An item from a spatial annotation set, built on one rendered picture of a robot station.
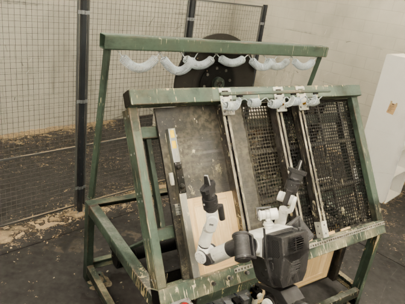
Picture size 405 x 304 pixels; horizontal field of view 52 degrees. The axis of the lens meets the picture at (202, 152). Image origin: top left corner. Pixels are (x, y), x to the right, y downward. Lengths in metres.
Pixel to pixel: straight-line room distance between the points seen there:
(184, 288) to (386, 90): 4.47
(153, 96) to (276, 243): 1.14
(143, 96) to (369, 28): 5.86
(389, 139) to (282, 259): 4.29
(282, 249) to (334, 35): 6.33
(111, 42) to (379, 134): 4.43
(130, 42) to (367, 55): 5.58
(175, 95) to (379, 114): 4.15
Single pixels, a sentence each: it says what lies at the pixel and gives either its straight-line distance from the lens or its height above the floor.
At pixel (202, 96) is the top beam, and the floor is 1.90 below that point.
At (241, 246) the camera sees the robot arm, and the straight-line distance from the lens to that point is 2.25.
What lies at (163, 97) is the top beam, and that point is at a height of 1.90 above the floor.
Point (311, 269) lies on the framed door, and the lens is 3.88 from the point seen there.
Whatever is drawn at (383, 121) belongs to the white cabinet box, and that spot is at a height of 1.15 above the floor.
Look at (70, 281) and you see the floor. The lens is 4.03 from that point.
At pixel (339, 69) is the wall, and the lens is 8.14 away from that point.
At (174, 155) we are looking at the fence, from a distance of 2.63.
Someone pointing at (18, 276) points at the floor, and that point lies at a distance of 4.15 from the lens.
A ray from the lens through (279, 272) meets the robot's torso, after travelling 2.32.
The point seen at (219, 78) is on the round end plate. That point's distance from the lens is 3.42.
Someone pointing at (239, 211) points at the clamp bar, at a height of 1.20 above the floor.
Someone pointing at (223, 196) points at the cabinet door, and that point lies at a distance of 2.82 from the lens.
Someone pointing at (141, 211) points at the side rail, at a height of 1.27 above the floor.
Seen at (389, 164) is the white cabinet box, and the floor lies 0.60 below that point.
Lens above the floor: 2.57
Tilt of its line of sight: 22 degrees down
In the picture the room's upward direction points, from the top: 8 degrees clockwise
